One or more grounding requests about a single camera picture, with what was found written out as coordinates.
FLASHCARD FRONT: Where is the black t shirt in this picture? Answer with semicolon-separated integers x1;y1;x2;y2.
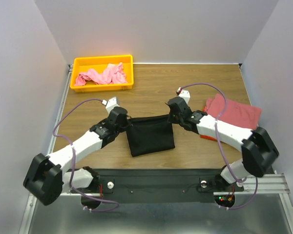
126;115;175;157

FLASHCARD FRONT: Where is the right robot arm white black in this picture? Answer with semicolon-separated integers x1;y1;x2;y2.
167;97;279;191

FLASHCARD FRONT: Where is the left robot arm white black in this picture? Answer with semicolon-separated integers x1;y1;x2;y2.
23;106;128;206

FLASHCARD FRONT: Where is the folded orange t shirt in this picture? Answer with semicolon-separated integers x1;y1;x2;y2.
200;135;217;141

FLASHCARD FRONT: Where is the pink crumpled t shirt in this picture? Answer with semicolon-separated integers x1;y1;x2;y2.
75;62;127;86

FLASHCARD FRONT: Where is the yellow plastic bin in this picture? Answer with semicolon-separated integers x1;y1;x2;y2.
70;55;134;92

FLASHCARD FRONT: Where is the left white knob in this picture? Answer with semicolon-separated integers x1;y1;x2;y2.
107;181;114;189

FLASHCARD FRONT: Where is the folded dusty red t shirt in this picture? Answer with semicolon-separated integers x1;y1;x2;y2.
204;94;262;130

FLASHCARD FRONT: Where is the right silver knob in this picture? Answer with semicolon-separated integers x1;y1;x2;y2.
200;180;208;188

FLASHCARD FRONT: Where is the electronics board with leds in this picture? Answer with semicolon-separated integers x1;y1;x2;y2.
217;194;235;204

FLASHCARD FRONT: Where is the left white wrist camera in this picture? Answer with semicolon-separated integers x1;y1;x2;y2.
101;97;120;113

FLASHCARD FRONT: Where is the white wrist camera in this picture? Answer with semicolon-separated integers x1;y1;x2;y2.
101;97;120;113
176;87;190;104

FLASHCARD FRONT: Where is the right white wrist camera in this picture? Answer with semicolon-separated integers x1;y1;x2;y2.
176;87;190;104

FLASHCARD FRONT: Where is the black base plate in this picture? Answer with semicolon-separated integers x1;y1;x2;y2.
40;168;276;204

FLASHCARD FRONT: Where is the aluminium left side rail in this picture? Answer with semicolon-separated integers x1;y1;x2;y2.
46;64;73;155

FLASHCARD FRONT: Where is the aluminium rail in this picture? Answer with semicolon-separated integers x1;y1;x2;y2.
46;64;73;155
61;175;289;195

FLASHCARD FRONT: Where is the aluminium front rail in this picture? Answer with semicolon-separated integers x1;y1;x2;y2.
61;175;289;195

